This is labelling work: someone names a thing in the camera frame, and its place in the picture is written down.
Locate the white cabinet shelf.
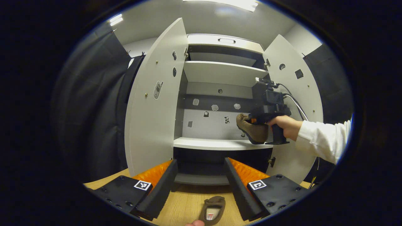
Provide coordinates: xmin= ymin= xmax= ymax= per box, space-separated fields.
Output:
xmin=183 ymin=61 xmax=269 ymax=88
xmin=173 ymin=137 xmax=274 ymax=150

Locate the black backdrop cloth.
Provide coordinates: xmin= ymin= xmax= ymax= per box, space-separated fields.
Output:
xmin=52 ymin=30 xmax=132 ymax=186
xmin=303 ymin=44 xmax=355 ymax=186
xmin=118 ymin=53 xmax=146 ymax=171

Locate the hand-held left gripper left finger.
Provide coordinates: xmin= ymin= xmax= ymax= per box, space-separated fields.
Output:
xmin=83 ymin=159 xmax=178 ymax=222

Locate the ceiling light panel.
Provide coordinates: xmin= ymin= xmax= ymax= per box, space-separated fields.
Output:
xmin=109 ymin=13 xmax=123 ymax=26
xmin=183 ymin=0 xmax=258 ymax=12

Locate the brown fluffy shoe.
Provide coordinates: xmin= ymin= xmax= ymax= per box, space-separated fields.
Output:
xmin=236 ymin=114 xmax=269 ymax=145
xmin=198 ymin=196 xmax=226 ymax=226

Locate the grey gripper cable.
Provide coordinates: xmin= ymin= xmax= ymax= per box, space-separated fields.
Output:
xmin=278 ymin=83 xmax=310 ymax=122

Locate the white shoe cabinet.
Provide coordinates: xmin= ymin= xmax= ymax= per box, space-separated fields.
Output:
xmin=173 ymin=34 xmax=274 ymax=186

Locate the white shoe cabinet door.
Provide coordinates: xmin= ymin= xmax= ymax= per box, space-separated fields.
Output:
xmin=125 ymin=18 xmax=189 ymax=177
xmin=263 ymin=35 xmax=324 ymax=184

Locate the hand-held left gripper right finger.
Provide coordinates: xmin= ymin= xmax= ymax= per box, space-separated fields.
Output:
xmin=224 ymin=157 xmax=312 ymax=222

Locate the white cabinet drawer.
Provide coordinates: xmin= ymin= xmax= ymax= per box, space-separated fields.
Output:
xmin=187 ymin=34 xmax=264 ymax=54

